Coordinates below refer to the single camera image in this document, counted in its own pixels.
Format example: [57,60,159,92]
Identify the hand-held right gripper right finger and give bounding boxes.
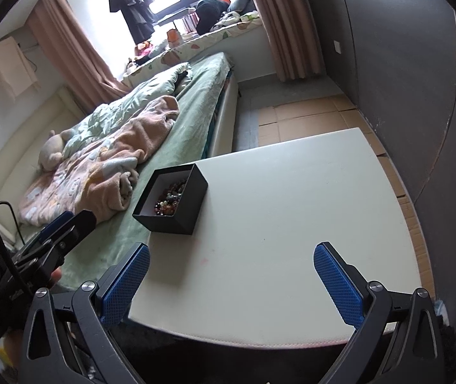
[313,242,449,384]

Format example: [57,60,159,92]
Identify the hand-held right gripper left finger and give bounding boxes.
[19,242,151,384]

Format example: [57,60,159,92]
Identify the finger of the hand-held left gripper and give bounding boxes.
[32,210,76,249]
[48,209,96,267]

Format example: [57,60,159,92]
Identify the pile of colourful beaded jewelry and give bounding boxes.
[154,180,189,216]

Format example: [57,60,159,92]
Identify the black jewelry box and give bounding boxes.
[132,163,208,236]

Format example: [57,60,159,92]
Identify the pink fleece blanket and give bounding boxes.
[18,95,181,226]

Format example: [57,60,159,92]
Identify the beige plush toy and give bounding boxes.
[37,130,69,172]

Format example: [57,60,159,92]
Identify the cream padded headboard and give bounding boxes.
[0,86,90,193]

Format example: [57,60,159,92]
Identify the light green quilt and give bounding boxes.
[62,62,191,156]

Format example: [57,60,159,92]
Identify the beige hanging towel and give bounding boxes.
[0,36,39,101]

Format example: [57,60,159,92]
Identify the pinkish brown curtain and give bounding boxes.
[238,0,327,83]
[25,0,127,115]

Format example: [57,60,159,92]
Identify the bed with green sheet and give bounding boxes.
[58,52,229,289]

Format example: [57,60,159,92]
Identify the pink toy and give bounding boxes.
[134,40,157,59]

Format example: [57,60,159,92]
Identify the printed window seat cushion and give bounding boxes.
[122,11,263,89]

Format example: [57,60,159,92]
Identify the hanging dark clothes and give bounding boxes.
[105,0,158,44]

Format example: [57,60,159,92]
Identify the black cable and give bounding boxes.
[0,201,18,249]

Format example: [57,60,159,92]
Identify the white bed frame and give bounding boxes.
[207,74,240,159]

